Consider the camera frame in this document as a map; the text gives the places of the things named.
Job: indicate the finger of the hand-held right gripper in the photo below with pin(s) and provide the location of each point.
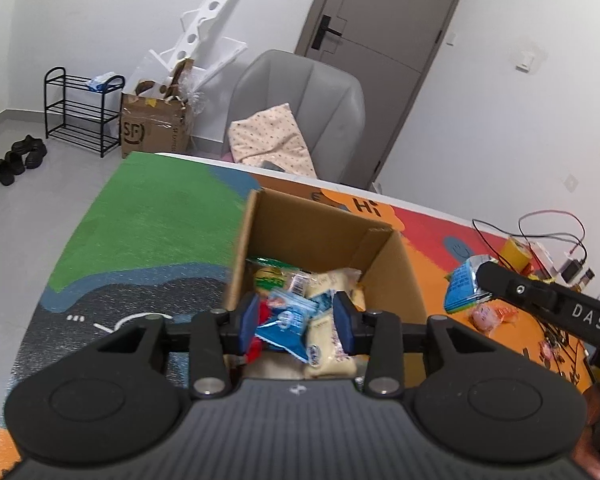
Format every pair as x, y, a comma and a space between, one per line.
515, 287

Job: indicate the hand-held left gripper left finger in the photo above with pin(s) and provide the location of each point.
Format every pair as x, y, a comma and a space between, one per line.
251, 322

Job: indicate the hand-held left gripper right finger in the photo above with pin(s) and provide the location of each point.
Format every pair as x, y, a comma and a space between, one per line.
342, 327

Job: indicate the red snack packet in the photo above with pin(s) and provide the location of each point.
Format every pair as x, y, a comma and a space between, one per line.
264, 312

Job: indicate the long white bread pack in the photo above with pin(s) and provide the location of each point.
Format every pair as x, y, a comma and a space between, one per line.
325, 340

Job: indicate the green cracker packet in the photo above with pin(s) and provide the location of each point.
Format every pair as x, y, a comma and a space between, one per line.
275, 277

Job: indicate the blue striped snack packet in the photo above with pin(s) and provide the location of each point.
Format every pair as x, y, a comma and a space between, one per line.
462, 285

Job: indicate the person's right hand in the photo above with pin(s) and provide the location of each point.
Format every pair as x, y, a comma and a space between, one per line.
585, 435

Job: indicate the yellow tape roll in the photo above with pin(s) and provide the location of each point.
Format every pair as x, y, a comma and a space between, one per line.
516, 252

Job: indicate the amber glass bottle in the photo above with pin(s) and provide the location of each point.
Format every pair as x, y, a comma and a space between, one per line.
586, 280

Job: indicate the pink clear snack packet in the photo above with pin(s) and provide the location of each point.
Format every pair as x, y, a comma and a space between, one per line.
490, 317

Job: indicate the white power strip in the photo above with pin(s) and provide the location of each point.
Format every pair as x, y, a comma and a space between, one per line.
545, 255

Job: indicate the black charger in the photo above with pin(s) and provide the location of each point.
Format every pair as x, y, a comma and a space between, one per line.
572, 269

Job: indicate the cartoon printed table mat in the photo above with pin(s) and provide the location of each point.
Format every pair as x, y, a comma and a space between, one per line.
154, 210

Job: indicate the dotted beige cushion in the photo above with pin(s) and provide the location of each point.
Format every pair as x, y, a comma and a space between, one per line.
272, 137

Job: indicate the taped cardboard box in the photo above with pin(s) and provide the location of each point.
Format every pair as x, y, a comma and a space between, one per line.
152, 130

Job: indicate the grey chair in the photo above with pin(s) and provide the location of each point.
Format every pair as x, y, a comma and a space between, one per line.
300, 80

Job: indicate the grey door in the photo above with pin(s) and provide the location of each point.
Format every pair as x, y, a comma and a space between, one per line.
380, 60

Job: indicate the black shoe rack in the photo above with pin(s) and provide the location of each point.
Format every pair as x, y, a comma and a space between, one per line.
79, 110

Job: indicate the black shoe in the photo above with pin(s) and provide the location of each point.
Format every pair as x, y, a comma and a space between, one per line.
7, 170
29, 147

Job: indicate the blue white cloth bundle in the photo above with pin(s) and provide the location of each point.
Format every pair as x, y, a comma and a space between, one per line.
100, 82

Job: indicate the white perforated rack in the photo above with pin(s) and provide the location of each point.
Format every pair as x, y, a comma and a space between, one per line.
204, 20

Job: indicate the white wall box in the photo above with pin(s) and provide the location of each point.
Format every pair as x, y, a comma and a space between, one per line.
526, 60

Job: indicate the white wall switch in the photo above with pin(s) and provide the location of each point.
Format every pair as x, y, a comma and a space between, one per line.
452, 38

